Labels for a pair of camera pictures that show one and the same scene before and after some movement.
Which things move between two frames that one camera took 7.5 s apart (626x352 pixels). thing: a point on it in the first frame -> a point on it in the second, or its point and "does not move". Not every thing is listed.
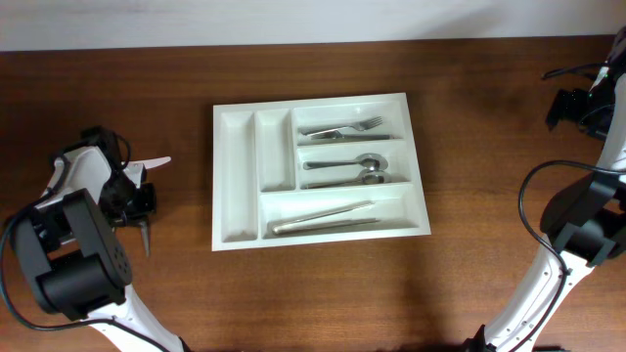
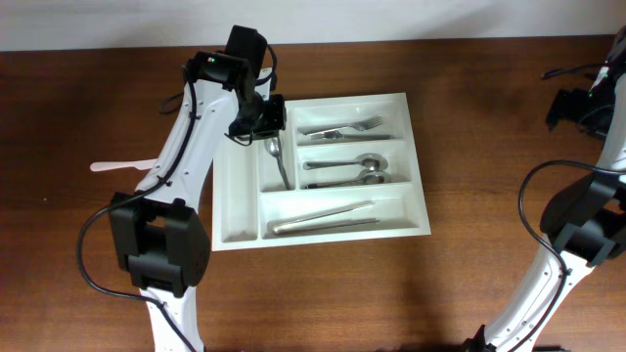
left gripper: x=145 y=199 -> x=261 y=125
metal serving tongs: x=305 y=223 does not move
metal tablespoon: x=371 y=160 does not move
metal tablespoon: x=369 y=176 does not move
